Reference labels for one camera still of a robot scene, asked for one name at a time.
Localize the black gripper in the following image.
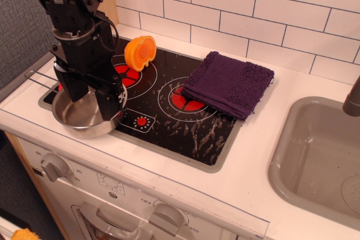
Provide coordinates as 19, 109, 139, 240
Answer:
51, 32, 123, 121

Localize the purple cloth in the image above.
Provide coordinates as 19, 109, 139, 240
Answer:
182, 51, 275, 121

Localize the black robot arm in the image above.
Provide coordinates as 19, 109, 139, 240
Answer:
39, 0, 124, 121

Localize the stainless steel pot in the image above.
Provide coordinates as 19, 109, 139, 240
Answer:
39, 83, 128, 138

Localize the orange toy half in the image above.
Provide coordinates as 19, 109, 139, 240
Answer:
124, 35, 157, 72

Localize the black toy stovetop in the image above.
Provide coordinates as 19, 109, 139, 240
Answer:
38, 36, 244, 174

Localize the grey timer knob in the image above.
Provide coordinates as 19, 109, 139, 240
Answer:
40, 153, 69, 182

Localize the grey oven knob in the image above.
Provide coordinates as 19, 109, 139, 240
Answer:
148, 203, 185, 237

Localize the orange object bottom left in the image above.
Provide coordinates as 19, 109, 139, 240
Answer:
11, 228, 40, 240

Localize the grey sink basin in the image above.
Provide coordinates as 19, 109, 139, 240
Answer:
268, 97, 359, 230

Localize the grey faucet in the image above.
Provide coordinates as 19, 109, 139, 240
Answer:
343, 76, 360, 117

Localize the grey oven door handle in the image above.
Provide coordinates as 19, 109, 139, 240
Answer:
79, 202, 154, 239

